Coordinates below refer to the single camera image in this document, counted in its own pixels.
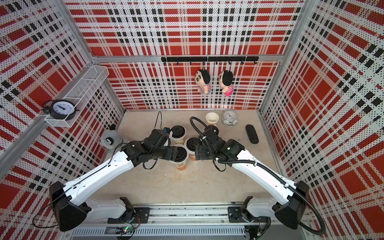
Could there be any black cup lid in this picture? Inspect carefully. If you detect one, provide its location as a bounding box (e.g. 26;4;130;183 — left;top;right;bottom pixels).
171;125;186;139

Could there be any black lid front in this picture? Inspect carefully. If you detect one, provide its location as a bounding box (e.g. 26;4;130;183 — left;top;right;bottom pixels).
175;147;188;163

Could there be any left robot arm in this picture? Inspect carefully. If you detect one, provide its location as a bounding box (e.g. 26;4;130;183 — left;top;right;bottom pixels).
49;130;184;232

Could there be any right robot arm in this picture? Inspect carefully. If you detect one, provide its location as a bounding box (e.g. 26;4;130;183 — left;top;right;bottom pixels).
195;127;326;236

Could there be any small white clock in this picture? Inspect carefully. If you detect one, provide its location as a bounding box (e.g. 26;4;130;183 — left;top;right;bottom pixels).
222;110;238;127

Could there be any black remote control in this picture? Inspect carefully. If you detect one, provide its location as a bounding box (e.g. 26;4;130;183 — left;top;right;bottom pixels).
246;125;259;144

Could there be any grey plush toy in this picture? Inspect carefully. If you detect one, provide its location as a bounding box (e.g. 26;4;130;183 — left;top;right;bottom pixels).
100;124;124;150

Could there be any plush doll blue striped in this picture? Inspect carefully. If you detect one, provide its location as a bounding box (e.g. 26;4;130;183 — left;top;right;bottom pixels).
195;70;211;95

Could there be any plush doll pink striped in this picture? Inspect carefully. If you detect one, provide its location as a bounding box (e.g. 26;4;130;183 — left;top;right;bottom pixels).
219;70;234;97

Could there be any black round alarm clock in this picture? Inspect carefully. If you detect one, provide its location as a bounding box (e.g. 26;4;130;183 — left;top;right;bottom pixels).
42;100;79;121

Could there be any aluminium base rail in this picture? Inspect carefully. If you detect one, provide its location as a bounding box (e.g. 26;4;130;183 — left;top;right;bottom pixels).
59;203;319;238

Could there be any black hook rail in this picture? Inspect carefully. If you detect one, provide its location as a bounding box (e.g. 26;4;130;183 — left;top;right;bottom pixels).
161;56;260;64

